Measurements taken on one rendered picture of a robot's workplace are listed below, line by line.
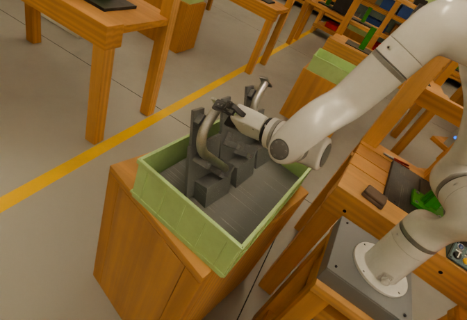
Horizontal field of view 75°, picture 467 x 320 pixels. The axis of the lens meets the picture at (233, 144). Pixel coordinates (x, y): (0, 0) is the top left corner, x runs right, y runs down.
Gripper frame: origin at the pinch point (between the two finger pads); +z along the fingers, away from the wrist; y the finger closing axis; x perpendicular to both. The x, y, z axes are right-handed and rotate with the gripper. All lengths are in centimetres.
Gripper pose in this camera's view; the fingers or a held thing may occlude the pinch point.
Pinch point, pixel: (223, 113)
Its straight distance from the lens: 88.4
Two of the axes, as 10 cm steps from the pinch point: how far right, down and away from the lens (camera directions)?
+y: -3.4, -4.2, -8.4
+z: -7.9, -3.7, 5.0
